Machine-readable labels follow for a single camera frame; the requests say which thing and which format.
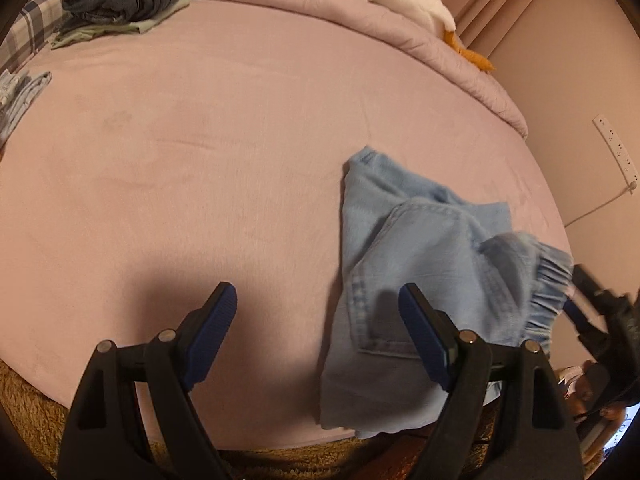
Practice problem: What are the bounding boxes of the white power cable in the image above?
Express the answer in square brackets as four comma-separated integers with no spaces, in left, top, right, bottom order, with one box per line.
[563,181,639,230]

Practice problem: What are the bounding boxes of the light blue denim pants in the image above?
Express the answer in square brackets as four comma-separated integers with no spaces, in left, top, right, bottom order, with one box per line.
[320,148,573,438]

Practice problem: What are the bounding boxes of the pink duvet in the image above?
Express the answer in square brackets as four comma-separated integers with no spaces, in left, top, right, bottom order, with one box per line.
[34,0,528,150]

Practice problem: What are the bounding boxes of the small light blue garment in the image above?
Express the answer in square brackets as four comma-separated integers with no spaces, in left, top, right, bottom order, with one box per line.
[0,70,52,148]

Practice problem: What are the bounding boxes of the pink bed sheet mattress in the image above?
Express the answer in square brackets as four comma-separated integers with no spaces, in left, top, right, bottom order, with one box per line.
[1,0,568,450]

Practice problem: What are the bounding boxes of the plaid pillow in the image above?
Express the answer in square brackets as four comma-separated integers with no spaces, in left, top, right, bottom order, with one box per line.
[1,0,63,73]

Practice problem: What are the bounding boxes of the white wall power strip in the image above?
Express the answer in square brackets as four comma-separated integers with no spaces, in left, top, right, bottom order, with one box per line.
[592,114,639,193]

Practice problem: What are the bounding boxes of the folded light green garment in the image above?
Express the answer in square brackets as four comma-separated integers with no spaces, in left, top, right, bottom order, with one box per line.
[50,0,190,50]

